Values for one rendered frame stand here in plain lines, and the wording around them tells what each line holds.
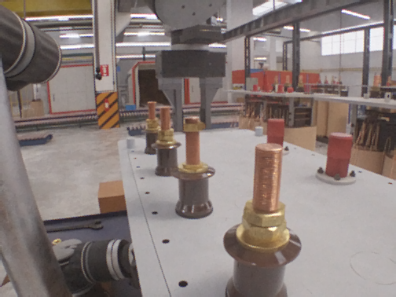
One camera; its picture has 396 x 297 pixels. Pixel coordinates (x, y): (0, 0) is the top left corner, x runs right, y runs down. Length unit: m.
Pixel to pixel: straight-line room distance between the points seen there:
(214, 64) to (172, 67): 0.09
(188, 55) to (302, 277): 0.42
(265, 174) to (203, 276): 0.20
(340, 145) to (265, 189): 0.52
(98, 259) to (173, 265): 0.28
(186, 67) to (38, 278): 0.49
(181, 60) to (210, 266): 0.36
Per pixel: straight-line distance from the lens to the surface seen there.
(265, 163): 0.26
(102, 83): 10.74
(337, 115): 7.41
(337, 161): 0.78
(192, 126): 0.49
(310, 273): 0.43
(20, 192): 0.52
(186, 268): 0.41
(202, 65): 0.49
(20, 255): 0.54
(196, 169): 0.51
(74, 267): 0.70
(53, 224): 1.68
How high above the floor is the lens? 1.63
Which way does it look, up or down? 14 degrees down
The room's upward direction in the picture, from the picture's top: 1 degrees counter-clockwise
